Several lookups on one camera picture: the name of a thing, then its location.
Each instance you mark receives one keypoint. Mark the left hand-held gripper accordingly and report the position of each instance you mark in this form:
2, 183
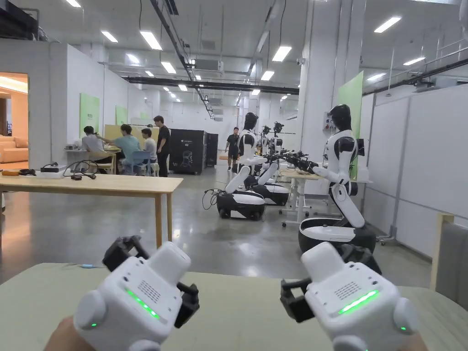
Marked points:
128, 310

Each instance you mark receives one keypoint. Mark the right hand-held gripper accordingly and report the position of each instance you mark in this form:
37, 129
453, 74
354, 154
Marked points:
358, 314

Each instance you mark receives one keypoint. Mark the person's left hand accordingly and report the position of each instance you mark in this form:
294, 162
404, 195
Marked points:
64, 338

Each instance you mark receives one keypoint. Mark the bed with pale green sheet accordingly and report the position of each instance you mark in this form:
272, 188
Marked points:
237, 314

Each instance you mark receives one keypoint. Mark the white desk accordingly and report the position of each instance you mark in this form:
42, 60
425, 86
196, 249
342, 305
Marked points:
305, 179

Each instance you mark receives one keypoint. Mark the white black humanoid robot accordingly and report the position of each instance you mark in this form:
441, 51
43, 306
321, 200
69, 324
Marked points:
342, 153
245, 146
272, 188

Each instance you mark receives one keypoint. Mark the large black crate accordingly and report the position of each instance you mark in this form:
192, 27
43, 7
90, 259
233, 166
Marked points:
186, 150

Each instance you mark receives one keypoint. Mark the beige sofa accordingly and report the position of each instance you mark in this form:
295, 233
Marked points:
12, 148

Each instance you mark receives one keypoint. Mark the grey padded headboard wooden frame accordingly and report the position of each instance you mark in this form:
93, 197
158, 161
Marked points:
453, 256

